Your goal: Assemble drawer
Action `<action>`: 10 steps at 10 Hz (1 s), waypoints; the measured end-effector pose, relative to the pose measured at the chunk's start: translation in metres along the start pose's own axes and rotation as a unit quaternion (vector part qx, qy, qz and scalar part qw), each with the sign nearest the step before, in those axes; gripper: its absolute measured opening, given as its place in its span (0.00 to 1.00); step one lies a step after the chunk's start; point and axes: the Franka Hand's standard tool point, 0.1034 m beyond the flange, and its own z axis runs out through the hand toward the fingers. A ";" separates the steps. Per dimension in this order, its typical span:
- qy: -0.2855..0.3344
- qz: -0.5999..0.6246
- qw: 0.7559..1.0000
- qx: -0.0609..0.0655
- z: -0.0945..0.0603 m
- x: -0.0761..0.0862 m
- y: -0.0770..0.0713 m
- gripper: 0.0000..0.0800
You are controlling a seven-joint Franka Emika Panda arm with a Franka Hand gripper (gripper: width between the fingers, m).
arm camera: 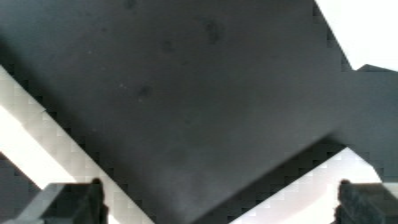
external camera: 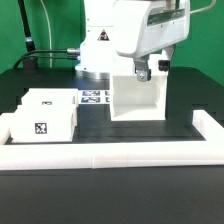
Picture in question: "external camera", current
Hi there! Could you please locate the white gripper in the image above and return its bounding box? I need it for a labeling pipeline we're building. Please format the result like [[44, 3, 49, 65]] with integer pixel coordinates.
[[113, 0, 190, 82]]

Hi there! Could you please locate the white drawer cabinet box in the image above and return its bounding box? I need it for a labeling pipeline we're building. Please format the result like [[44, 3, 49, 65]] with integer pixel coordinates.
[[110, 76, 167, 121]]

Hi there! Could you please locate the white front drawer tray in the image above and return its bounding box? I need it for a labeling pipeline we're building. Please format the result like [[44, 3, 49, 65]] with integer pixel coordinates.
[[10, 106, 77, 143]]

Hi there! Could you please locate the white drawer tray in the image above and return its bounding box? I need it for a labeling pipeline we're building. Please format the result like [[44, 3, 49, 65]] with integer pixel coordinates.
[[10, 106, 77, 143], [21, 88, 78, 106]]

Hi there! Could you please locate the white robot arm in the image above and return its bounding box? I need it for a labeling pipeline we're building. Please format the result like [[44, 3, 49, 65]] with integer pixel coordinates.
[[75, 0, 190, 79]]

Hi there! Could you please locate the white rear drawer tray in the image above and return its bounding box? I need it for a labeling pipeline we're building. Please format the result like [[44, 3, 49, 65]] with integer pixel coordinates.
[[21, 88, 78, 106]]

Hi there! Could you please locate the white fiducial marker sheet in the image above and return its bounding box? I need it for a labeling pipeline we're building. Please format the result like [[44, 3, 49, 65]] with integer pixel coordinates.
[[78, 90, 110, 104]]

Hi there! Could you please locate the black pole stand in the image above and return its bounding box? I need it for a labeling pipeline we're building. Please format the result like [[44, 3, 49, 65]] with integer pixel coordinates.
[[17, 0, 38, 70]]

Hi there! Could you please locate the black cable with connector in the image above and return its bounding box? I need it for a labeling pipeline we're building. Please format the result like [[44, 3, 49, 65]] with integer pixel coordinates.
[[13, 47, 82, 70]]

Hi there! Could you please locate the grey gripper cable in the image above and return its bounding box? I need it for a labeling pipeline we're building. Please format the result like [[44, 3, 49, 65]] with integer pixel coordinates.
[[189, 0, 218, 16]]

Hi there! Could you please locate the white thin cable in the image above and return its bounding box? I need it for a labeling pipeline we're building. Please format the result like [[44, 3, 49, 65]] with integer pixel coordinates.
[[39, 0, 54, 69]]

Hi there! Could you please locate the white foam border frame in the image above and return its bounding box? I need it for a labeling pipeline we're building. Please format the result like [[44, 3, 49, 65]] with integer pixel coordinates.
[[0, 110, 224, 170]]

